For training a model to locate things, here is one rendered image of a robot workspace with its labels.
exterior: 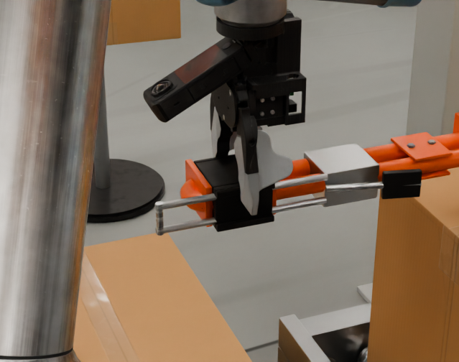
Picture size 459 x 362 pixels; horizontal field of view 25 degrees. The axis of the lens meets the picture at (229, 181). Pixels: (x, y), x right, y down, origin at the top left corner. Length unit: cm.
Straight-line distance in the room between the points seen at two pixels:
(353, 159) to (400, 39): 359
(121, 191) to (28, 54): 284
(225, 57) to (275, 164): 13
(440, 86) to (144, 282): 91
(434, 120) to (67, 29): 204
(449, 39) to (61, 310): 195
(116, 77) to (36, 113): 379
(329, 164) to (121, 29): 176
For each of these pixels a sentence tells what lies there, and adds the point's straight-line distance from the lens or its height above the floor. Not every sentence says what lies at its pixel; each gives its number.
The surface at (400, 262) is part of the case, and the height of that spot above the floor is 83.
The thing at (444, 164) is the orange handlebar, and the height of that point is 108.
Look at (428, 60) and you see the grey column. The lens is 254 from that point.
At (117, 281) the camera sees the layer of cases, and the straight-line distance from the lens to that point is 200.
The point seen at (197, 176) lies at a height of 110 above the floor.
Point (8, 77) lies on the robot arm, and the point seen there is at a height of 143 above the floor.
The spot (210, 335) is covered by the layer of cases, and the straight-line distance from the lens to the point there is 185.
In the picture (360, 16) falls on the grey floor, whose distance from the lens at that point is 507.
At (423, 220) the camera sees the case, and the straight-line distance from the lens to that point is 144.
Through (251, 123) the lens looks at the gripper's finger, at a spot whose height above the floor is 118.
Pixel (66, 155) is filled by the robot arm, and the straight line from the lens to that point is 56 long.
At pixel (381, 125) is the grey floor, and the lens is 393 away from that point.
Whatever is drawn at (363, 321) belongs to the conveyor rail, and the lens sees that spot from 181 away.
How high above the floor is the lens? 164
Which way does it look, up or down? 28 degrees down
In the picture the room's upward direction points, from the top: straight up
